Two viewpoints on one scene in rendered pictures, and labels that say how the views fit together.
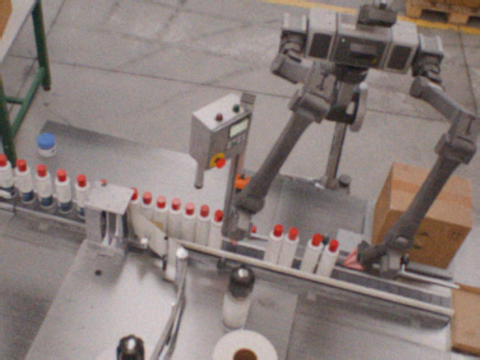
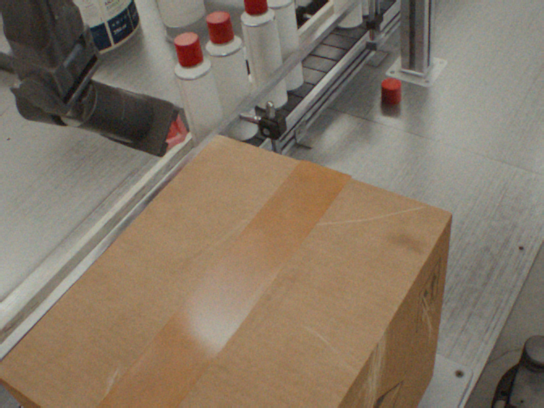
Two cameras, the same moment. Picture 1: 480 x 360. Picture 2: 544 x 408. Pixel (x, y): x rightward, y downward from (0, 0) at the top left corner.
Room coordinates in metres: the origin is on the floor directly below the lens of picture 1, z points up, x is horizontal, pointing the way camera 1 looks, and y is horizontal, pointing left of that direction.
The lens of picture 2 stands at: (1.88, -0.92, 1.51)
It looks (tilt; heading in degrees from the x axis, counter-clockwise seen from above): 45 degrees down; 126
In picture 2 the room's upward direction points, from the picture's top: 11 degrees counter-clockwise
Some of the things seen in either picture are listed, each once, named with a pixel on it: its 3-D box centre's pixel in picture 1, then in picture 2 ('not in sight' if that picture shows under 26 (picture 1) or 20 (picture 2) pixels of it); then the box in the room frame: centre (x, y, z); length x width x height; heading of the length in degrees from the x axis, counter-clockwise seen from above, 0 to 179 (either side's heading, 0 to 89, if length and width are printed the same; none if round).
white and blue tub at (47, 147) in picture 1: (47, 144); not in sight; (1.80, 0.81, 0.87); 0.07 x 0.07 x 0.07
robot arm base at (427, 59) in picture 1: (427, 69); not in sight; (1.95, -0.59, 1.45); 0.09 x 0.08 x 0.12; 92
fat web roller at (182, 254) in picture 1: (181, 268); not in sight; (1.25, 0.15, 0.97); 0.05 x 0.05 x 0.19
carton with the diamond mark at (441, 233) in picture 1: (420, 216); (254, 378); (1.67, -0.70, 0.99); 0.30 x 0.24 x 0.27; 85
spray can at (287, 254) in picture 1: (289, 247); (263, 48); (1.41, -0.21, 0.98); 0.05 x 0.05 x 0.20
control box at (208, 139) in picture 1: (219, 132); not in sight; (1.52, 0.09, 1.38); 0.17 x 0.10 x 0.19; 140
